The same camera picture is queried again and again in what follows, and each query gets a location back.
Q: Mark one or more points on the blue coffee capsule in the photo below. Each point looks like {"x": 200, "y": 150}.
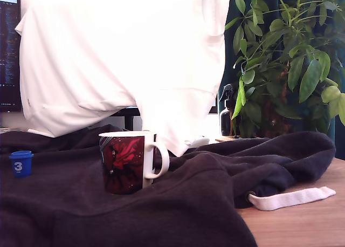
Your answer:
{"x": 21, "y": 166}

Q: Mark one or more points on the red illustrated coffee mug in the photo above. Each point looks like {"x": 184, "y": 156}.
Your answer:
{"x": 122, "y": 163}

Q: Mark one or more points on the black spray bottle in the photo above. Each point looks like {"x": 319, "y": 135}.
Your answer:
{"x": 226, "y": 120}

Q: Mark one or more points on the white draped cloth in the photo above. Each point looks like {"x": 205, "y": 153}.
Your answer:
{"x": 121, "y": 55}

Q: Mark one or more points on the dark hooded sweatshirt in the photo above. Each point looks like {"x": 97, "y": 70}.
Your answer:
{"x": 175, "y": 204}

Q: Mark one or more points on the green leafy houseplant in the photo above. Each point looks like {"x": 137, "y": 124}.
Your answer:
{"x": 291, "y": 69}

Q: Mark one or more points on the monitor showing code text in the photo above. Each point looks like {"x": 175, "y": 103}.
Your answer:
{"x": 9, "y": 55}

